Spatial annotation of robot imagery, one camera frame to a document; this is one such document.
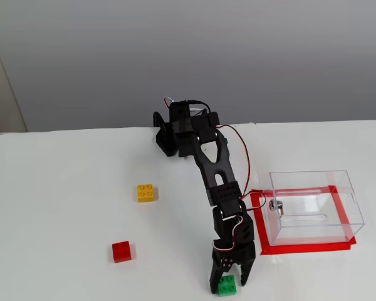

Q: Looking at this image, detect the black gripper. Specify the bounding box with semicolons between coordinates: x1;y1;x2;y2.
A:
209;215;257;295

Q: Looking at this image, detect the green lego brick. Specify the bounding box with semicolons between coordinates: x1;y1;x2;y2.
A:
217;275;239;297

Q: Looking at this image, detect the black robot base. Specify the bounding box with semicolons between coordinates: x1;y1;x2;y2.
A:
155;124;180;157

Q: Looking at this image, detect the silver box lock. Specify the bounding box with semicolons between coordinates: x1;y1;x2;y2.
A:
268;198;286;218

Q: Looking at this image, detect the transparent plastic box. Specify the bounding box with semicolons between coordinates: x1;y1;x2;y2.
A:
261;170;365;247

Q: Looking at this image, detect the red lego brick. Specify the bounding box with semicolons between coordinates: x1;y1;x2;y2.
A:
111;240;136;264

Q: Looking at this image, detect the yellow lego brick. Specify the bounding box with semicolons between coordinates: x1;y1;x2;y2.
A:
136;184;159;204

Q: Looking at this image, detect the red tape square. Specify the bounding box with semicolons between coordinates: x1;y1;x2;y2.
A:
249;184;357;256

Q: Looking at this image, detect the black table clamp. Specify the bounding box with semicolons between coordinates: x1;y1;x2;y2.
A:
152;110;172;130

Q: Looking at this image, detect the red white gripper cable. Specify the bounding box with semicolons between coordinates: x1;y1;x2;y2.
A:
212;214;244;252

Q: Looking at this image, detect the red black arm cable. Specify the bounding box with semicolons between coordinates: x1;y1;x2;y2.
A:
215;124;268;218

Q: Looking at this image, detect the black plug cable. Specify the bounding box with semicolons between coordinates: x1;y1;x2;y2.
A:
184;99;212;114

